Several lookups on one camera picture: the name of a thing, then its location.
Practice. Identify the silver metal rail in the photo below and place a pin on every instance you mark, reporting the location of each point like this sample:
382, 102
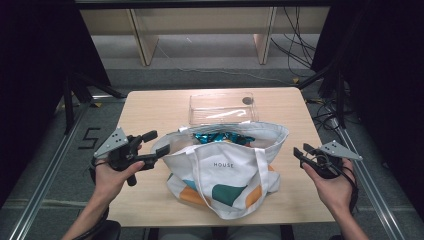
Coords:
43, 186
373, 193

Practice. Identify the black metal stand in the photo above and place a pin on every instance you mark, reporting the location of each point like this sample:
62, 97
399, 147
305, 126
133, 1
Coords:
340, 100

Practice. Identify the black curtain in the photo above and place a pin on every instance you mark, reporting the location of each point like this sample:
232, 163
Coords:
30, 83
390, 83

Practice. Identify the person's right hand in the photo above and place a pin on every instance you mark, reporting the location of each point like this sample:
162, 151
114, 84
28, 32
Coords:
335, 193

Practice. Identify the beige wooden bench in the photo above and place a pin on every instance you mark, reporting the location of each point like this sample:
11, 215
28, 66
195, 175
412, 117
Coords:
200, 20

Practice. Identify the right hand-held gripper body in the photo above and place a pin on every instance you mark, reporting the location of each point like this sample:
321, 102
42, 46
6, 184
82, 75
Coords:
336, 150

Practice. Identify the white tote bag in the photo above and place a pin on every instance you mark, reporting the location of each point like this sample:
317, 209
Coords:
230, 176

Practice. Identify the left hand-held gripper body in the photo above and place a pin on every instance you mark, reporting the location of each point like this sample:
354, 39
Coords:
113, 141

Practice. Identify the person's left hand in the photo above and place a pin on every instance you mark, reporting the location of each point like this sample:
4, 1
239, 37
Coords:
110, 181

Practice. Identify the clear plastic tray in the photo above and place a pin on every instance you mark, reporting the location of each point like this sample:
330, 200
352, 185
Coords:
223, 111

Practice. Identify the black chair armrest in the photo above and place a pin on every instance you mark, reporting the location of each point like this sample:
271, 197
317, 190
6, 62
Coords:
111, 231

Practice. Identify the blue chip bag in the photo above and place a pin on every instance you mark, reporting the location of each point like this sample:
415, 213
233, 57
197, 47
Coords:
216, 137

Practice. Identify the black tripod stand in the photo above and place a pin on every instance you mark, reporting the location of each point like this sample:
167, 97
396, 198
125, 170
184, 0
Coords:
68, 106

